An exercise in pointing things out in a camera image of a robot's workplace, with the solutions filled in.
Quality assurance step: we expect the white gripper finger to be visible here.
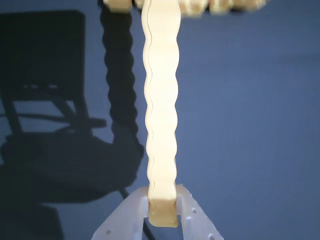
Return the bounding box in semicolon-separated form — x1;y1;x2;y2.
90;185;150;240
176;184;224;240

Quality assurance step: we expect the yellow crinkle fry clip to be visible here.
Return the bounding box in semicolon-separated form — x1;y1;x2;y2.
103;0;131;13
178;0;210;19
141;0;182;229
209;0;234;15
232;0;272;12

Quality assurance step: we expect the grey table mat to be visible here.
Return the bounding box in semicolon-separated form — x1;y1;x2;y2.
0;0;320;240

